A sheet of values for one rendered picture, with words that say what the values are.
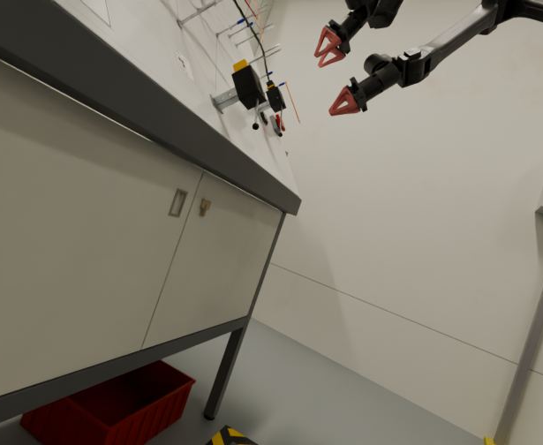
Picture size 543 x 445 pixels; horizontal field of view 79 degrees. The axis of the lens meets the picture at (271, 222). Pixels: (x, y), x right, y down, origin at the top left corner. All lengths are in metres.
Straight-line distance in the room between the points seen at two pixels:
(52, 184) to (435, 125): 2.40
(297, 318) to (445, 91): 1.91
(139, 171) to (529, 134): 2.35
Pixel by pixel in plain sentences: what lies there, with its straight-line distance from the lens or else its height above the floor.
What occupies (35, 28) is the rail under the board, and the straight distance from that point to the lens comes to 0.42.
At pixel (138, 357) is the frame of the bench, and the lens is 0.78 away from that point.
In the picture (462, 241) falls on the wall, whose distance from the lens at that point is 2.39.
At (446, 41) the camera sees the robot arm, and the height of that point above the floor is 1.38.
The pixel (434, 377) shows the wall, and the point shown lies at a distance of 2.43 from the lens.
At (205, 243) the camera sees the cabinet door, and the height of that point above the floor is 0.64.
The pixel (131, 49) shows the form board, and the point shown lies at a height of 0.89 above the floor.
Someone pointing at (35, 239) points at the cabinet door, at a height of 0.62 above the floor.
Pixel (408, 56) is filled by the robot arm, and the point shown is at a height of 1.28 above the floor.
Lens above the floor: 0.73
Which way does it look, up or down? 1 degrees up
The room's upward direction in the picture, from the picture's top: 19 degrees clockwise
